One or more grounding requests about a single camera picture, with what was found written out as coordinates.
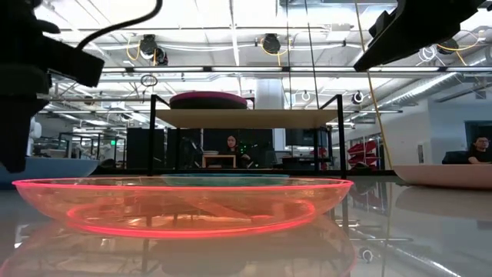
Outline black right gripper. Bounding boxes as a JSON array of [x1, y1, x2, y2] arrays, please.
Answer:
[[353, 0, 487, 73]]

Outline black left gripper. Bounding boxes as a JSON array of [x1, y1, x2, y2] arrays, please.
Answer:
[[0, 38, 53, 174]]

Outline grey-blue plate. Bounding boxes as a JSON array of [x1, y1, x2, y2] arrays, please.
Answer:
[[0, 156, 100, 185]]

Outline transparent orange plate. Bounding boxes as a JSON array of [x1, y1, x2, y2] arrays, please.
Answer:
[[11, 175, 354, 240]]

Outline green plate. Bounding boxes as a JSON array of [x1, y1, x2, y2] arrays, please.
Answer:
[[161, 172, 290, 189]]

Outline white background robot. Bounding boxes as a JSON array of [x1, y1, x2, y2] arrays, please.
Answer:
[[25, 116, 43, 157]]

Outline red storage bins rack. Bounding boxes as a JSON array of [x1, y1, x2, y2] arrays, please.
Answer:
[[347, 139, 381, 171]]

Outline black cabinet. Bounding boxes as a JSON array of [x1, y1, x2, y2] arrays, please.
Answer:
[[125, 127, 155, 169]]

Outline dark blue door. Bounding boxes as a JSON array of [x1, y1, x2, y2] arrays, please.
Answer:
[[464, 120, 492, 155]]

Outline black computer monitor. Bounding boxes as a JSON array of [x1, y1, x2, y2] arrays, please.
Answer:
[[284, 128, 332, 148]]

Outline seated person with glasses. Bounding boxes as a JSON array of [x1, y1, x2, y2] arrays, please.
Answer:
[[440, 134, 492, 165]]

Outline long ceiling light bar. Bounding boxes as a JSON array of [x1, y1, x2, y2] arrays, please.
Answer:
[[100, 65, 492, 74]]

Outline seated person at desk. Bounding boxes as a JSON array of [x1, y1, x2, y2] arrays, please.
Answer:
[[219, 134, 254, 169]]

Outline small wooden table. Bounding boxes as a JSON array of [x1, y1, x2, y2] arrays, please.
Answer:
[[201, 153, 238, 169]]

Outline yellow hanging cable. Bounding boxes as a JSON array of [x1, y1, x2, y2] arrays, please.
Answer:
[[353, 0, 394, 171]]

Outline silver ventilation duct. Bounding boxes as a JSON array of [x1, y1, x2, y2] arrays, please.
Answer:
[[378, 49, 492, 111]]

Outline thin black hanging cable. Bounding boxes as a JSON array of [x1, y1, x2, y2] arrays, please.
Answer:
[[304, 0, 320, 98]]

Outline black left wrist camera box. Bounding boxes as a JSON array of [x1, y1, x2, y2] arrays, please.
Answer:
[[36, 35, 105, 88]]

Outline black left wrist camera cable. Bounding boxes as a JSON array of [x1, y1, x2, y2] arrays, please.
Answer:
[[75, 0, 164, 52]]

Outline black frame wooden shelf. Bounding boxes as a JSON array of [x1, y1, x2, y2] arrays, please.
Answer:
[[147, 93, 348, 180]]

